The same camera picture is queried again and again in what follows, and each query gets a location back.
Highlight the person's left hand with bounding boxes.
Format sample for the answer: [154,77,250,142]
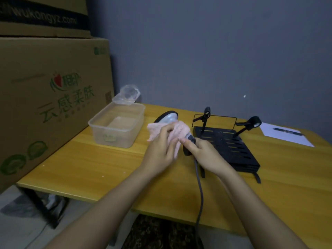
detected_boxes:
[141,123,182,177]

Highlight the person's right hand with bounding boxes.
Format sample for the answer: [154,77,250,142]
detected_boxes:
[180,137,229,177]

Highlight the pink cloth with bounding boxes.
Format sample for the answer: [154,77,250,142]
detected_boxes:
[147,121,192,158]

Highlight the grey handheld scanner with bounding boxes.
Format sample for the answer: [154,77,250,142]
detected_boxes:
[153,110,198,156]

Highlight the person's left forearm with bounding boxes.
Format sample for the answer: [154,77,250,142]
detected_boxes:
[44,167,157,249]

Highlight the person's right forearm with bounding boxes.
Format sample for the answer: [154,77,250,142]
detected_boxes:
[217,169,310,249]

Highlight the black clip holder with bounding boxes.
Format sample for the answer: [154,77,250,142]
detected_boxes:
[193,107,211,133]
[233,116,262,138]

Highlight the black slotted metal stand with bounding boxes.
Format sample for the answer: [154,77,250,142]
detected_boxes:
[192,115,262,184]

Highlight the clear plastic container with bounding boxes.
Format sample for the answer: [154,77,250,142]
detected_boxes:
[88,102,146,149]

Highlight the crumpled clear plastic bag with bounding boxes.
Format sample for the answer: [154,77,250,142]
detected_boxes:
[112,84,141,106]

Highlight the dark patterned cloth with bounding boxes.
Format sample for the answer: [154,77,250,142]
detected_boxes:
[121,214,204,249]

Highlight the white paper sheet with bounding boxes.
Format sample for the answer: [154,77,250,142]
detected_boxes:
[259,122,315,147]

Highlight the black pen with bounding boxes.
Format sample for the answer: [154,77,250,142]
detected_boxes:
[273,127,304,136]

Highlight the large printed cardboard box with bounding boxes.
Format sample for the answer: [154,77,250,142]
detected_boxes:
[0,37,115,193]

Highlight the black table leg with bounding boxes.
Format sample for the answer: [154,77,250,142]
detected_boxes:
[18,186,63,229]

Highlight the cardboard box with black band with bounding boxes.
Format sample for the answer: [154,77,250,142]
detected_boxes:
[0,0,92,39]

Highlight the grey scanner cable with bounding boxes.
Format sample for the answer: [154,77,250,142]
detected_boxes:
[193,155,205,249]

